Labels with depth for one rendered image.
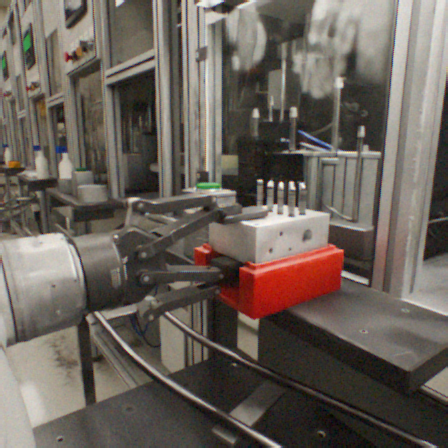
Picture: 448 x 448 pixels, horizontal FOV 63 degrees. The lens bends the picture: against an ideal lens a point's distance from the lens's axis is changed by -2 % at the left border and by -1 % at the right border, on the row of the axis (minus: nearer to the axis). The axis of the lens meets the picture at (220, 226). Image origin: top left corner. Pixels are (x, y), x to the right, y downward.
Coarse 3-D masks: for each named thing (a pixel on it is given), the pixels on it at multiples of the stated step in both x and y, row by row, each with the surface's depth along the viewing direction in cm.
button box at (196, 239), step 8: (184, 192) 61; (192, 192) 59; (208, 192) 58; (216, 192) 58; (224, 192) 58; (232, 192) 59; (224, 200) 58; (232, 200) 59; (192, 208) 60; (200, 208) 58; (200, 232) 59; (208, 232) 58; (184, 240) 64; (192, 240) 61; (200, 240) 59; (208, 240) 58; (184, 248) 64; (192, 248) 62; (192, 256) 62
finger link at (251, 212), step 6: (246, 210) 46; (252, 210) 46; (258, 210) 45; (264, 210) 45; (228, 216) 43; (234, 216) 43; (240, 216) 43; (246, 216) 44; (252, 216) 44; (258, 216) 45; (216, 222) 43; (222, 222) 42; (228, 222) 42; (234, 222) 43
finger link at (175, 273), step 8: (208, 264) 46; (144, 272) 37; (152, 272) 38; (160, 272) 38; (168, 272) 39; (176, 272) 40; (184, 272) 41; (192, 272) 41; (200, 272) 42; (208, 272) 43; (216, 272) 43; (144, 280) 37; (152, 280) 38; (160, 280) 38; (168, 280) 39; (176, 280) 40; (184, 280) 41; (192, 280) 41; (200, 280) 42; (208, 280) 43; (216, 280) 43
